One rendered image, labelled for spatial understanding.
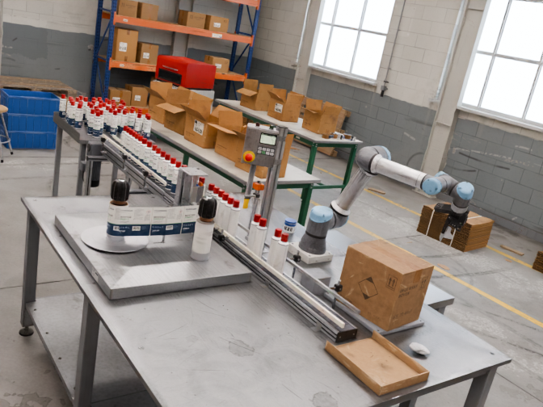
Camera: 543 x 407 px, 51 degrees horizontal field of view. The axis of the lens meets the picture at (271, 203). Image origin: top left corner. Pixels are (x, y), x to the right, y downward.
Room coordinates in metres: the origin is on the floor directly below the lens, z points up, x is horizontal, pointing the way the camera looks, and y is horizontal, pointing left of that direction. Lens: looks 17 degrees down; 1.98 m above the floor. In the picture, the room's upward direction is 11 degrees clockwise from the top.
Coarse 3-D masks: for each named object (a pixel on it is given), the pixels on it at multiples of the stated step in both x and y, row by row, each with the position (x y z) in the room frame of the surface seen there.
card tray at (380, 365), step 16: (336, 352) 1.91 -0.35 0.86; (352, 352) 1.97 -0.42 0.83; (368, 352) 2.00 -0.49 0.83; (384, 352) 2.02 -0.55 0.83; (400, 352) 2.00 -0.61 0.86; (352, 368) 1.84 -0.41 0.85; (368, 368) 1.88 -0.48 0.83; (384, 368) 1.90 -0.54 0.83; (400, 368) 1.92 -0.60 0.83; (416, 368) 1.93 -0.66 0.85; (368, 384) 1.77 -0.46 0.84; (384, 384) 1.79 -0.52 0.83; (400, 384) 1.79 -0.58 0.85
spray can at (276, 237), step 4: (276, 228) 2.51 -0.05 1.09; (276, 232) 2.48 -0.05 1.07; (280, 232) 2.48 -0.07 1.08; (272, 236) 2.50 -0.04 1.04; (276, 236) 2.48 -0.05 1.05; (280, 236) 2.49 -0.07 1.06; (272, 240) 2.48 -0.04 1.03; (276, 240) 2.47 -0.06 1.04; (272, 244) 2.48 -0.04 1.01; (276, 244) 2.47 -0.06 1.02; (272, 248) 2.47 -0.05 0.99; (276, 248) 2.47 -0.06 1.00; (268, 252) 2.50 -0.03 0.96; (272, 252) 2.47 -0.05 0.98; (268, 256) 2.48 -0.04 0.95; (272, 256) 2.47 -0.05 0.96; (268, 260) 2.48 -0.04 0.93; (272, 260) 2.47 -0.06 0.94; (272, 264) 2.47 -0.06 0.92
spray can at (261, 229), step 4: (260, 220) 2.59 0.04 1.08; (264, 220) 2.58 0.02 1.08; (260, 224) 2.58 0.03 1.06; (264, 224) 2.58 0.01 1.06; (256, 228) 2.59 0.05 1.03; (260, 228) 2.58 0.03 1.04; (264, 228) 2.58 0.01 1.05; (256, 232) 2.58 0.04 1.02; (260, 232) 2.57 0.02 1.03; (264, 232) 2.58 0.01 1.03; (256, 236) 2.58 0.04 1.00; (260, 236) 2.57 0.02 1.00; (264, 236) 2.58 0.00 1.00; (256, 240) 2.58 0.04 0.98; (260, 240) 2.57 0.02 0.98; (264, 240) 2.59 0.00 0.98; (256, 244) 2.57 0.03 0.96; (260, 244) 2.57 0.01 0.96; (252, 248) 2.59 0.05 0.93; (256, 248) 2.57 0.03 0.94; (260, 248) 2.58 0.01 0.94; (256, 252) 2.57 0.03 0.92; (260, 252) 2.58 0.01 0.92; (260, 256) 2.58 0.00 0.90
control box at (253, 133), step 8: (248, 128) 2.79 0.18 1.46; (256, 128) 2.80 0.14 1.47; (264, 128) 2.81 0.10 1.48; (248, 136) 2.79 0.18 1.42; (256, 136) 2.79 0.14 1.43; (248, 144) 2.79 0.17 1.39; (256, 144) 2.79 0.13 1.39; (248, 152) 2.79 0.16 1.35; (256, 152) 2.79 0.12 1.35; (256, 160) 2.80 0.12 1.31; (264, 160) 2.80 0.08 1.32; (272, 160) 2.80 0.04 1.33
